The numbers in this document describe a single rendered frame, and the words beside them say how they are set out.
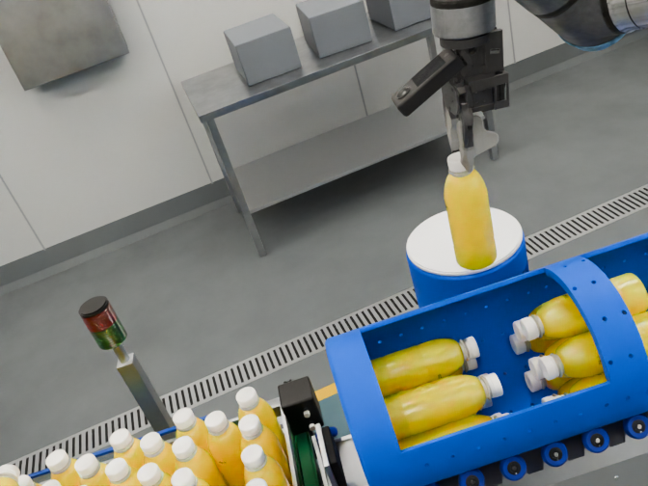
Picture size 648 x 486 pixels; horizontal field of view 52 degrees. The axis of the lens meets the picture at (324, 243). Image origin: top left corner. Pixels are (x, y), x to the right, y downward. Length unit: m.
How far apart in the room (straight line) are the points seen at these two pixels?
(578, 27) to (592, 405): 0.57
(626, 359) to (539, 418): 0.16
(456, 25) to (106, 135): 3.51
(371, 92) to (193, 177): 1.33
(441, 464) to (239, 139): 3.53
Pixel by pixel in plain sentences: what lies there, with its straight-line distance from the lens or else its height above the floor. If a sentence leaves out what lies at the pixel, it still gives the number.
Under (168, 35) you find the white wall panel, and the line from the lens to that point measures 4.20.
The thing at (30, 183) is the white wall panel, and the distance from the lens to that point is 4.44.
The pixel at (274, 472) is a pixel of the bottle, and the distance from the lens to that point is 1.21.
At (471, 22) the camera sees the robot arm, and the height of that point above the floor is 1.67.
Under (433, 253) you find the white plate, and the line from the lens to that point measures 1.60.
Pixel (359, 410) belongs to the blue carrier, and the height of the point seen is 1.20.
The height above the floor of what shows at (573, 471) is 0.92.
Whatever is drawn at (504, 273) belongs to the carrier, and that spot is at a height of 1.00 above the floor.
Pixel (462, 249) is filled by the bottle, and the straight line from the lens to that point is 1.15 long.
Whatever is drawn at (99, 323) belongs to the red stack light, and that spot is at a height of 1.23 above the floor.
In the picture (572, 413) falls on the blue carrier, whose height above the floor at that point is 1.10.
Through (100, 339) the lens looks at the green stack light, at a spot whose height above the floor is 1.19.
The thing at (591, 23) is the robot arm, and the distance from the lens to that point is 0.95.
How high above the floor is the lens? 1.96
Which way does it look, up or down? 32 degrees down
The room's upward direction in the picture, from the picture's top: 18 degrees counter-clockwise
